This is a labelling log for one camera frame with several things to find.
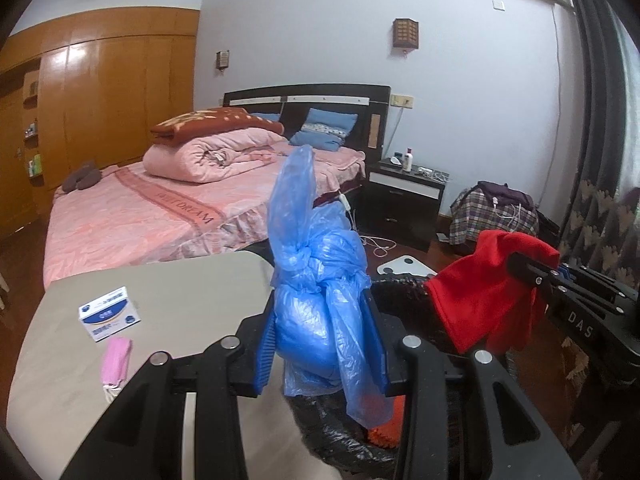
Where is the white floor scale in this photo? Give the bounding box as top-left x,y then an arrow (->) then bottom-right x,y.
375,255 -> 439,279

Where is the black trash bag bin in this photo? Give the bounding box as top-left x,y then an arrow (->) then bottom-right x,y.
285,272 -> 508,480

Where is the dark patterned curtain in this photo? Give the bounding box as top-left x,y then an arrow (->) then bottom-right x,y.
552,0 -> 640,480

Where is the red cloth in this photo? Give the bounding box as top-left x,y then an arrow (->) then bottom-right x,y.
424,230 -> 561,356

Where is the pink face mask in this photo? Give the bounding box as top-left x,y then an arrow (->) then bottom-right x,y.
100,337 -> 135,404

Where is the dark grey clothing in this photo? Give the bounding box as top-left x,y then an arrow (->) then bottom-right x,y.
62,160 -> 104,192

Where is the plaid bag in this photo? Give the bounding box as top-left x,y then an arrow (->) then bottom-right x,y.
448,183 -> 541,246

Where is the purple clothing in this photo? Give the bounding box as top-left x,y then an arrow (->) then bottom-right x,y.
477,181 -> 534,206

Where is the dark wooden headboard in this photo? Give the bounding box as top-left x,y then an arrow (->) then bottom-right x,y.
222,84 -> 392,164

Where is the blue pillow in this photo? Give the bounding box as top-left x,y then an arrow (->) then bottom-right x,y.
289,107 -> 359,152

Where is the orange ribbed cloth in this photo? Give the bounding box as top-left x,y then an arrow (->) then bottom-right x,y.
367,395 -> 407,449

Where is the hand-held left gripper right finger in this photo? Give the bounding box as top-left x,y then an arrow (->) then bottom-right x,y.
361,287 -> 576,480

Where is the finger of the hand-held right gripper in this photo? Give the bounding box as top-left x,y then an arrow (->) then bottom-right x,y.
507,252 -> 623,312
557,262 -> 640,302

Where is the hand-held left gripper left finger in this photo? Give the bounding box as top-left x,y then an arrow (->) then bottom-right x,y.
60,304 -> 277,480

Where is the blue plastic bag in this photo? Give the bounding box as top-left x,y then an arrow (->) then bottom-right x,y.
266,144 -> 396,431

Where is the folded pink quilt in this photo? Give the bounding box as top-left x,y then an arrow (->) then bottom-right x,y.
142,127 -> 289,184

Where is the wooden wall lamp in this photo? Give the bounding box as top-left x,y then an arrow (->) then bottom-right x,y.
391,17 -> 420,54

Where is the white cable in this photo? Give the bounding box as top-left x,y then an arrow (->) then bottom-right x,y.
340,192 -> 399,257

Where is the wooden wardrobe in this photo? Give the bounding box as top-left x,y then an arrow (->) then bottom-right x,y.
0,4 -> 207,241

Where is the bed with pink sheet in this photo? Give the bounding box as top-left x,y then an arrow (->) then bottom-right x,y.
42,149 -> 368,291

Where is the folded brown blanket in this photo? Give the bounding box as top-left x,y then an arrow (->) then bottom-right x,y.
150,106 -> 286,149

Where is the white and blue box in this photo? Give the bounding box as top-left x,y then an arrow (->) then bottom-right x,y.
77,286 -> 144,343

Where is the black and white nightstand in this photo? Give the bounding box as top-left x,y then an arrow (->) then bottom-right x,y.
357,157 -> 449,254

